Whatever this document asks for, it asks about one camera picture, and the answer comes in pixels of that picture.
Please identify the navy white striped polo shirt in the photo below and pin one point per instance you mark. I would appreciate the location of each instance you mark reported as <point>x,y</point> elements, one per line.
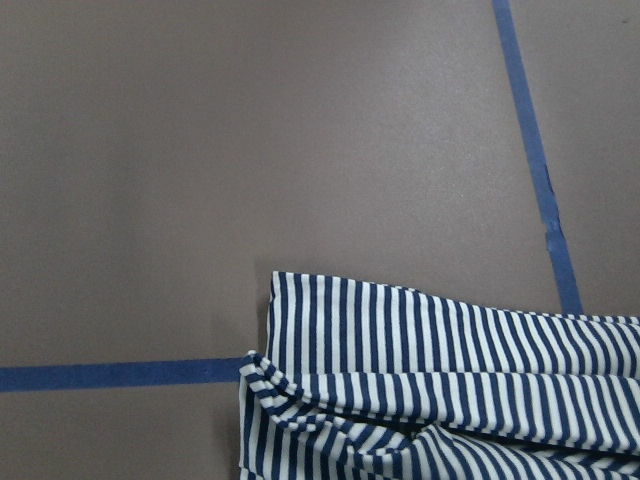
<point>368,381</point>

